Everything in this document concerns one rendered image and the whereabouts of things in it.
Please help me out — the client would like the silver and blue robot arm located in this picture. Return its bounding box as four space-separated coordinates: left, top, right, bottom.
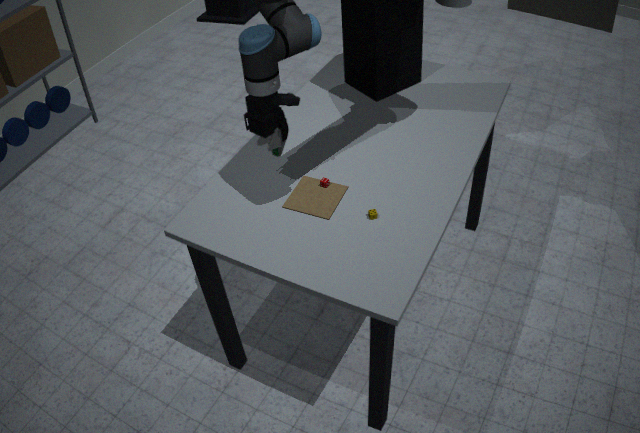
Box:
239 0 321 106

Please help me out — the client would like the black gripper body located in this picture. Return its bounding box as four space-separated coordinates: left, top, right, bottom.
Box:
244 91 285 139

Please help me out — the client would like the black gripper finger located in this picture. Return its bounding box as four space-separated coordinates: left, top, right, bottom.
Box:
257 136 272 146
268 116 289 157

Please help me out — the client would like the tan mat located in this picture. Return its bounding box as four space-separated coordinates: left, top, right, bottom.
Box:
282 176 348 220

